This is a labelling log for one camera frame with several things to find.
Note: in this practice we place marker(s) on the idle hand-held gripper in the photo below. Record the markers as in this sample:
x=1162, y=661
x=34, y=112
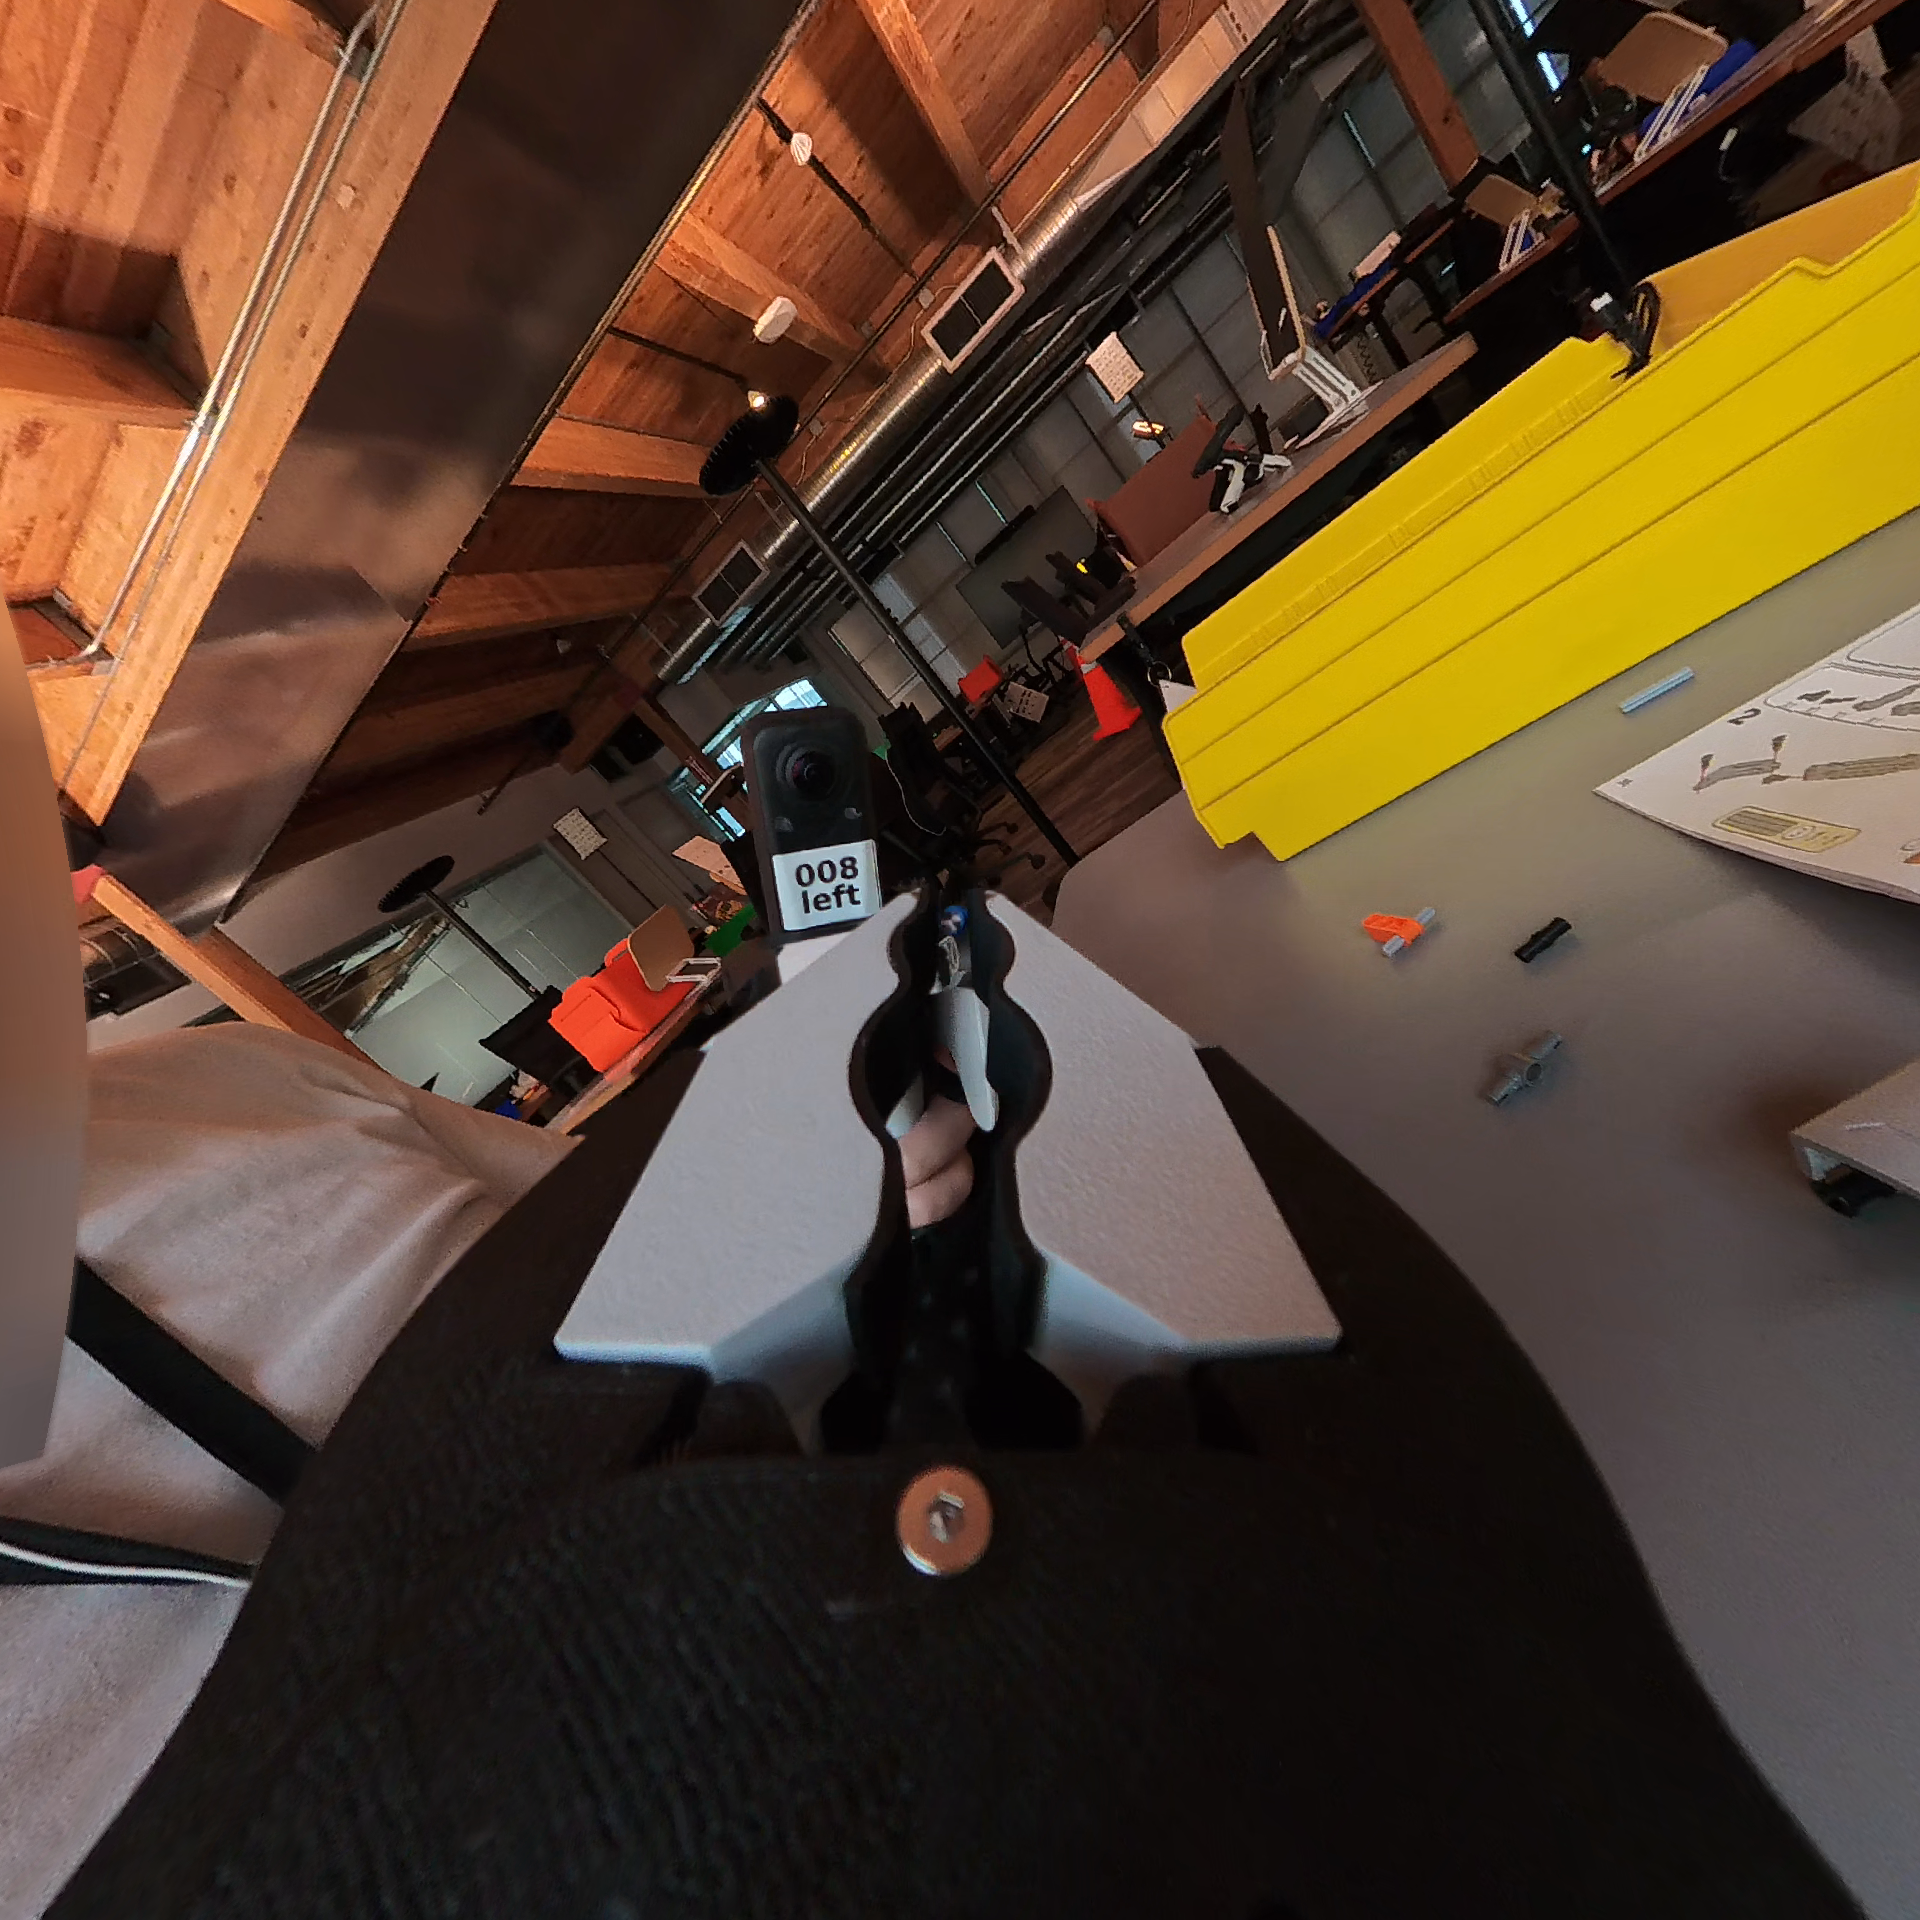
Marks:
x=1238, y=473

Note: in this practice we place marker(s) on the black toy pin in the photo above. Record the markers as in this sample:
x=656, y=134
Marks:
x=1541, y=940

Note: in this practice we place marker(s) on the dark wall screen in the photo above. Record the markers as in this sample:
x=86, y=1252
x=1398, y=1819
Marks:
x=1035, y=563

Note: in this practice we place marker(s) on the orange storage bin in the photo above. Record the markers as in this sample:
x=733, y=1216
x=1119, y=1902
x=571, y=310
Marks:
x=616, y=1020

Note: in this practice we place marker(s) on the grey desk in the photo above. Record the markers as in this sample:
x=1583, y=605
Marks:
x=1501, y=1275

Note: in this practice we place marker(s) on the orange traffic cone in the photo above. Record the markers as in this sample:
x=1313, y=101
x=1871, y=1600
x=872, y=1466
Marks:
x=1110, y=704

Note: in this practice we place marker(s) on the grey toy panel assembly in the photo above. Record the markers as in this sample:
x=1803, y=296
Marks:
x=1869, y=1124

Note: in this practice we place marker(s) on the orange brick with grey pin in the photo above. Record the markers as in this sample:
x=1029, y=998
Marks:
x=1387, y=925

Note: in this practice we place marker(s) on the brown cardboard box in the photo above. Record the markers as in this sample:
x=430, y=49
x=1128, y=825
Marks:
x=1154, y=510

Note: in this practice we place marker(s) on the grey axle connector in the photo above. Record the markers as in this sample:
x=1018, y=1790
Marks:
x=1522, y=1067

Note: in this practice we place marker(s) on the black pole stand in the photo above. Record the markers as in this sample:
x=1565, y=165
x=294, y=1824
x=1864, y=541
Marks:
x=1560, y=149
x=745, y=442

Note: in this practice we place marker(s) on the small light grey axle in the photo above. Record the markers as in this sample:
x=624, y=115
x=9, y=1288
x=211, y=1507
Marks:
x=1655, y=691

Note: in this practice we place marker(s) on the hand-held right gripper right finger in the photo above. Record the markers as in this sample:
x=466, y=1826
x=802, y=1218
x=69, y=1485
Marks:
x=1171, y=1201

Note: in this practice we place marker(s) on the open instruction booklet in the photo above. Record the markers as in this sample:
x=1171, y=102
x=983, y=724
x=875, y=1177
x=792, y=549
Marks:
x=1799, y=779

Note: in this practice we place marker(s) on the wooden table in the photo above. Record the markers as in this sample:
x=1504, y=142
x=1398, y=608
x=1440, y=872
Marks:
x=1319, y=451

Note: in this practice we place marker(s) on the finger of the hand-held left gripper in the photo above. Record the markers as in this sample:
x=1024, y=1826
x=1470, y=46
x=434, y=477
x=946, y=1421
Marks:
x=973, y=1049
x=909, y=1113

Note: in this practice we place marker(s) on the person's left hand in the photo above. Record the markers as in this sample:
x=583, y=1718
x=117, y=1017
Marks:
x=937, y=1177

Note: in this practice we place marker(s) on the yellow plastic bin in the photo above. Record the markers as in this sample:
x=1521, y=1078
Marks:
x=1501, y=600

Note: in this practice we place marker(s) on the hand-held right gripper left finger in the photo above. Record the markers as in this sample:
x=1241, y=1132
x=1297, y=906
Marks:
x=720, y=1201

